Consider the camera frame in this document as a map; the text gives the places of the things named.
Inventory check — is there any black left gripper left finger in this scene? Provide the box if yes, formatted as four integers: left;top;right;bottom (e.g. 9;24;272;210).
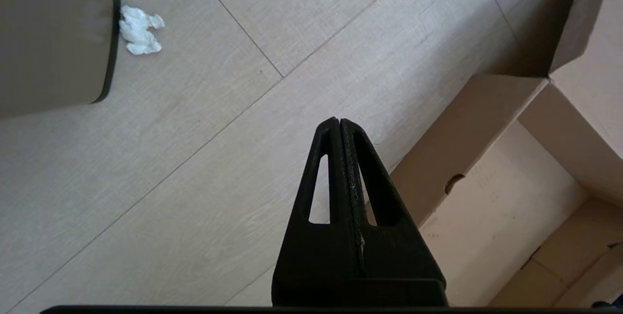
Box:
272;118;363;307

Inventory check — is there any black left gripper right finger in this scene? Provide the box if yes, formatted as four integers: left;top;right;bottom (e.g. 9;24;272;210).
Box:
336;118;448;307

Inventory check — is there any brown cardboard box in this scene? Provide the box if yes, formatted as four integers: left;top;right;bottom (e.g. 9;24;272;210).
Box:
387;0;623;307

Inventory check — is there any crumpled white tissue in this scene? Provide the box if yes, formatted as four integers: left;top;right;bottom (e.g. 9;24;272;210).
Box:
119;5;165;55

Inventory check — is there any brown plastic trash bin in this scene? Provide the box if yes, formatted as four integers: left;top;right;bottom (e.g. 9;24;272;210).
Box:
0;0;121;120

